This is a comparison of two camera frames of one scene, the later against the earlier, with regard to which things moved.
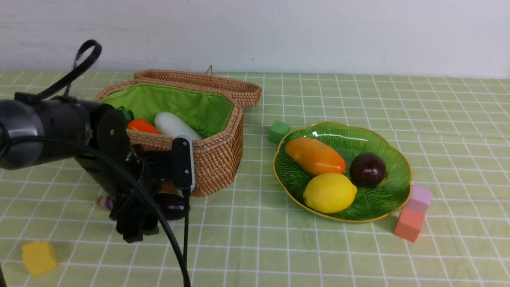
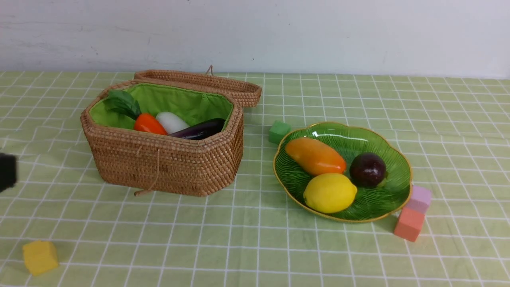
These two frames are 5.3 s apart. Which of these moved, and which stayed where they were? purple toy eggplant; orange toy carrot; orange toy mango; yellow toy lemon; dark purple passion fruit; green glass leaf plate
Moved: purple toy eggplant; orange toy carrot
Stayed: green glass leaf plate; orange toy mango; dark purple passion fruit; yellow toy lemon
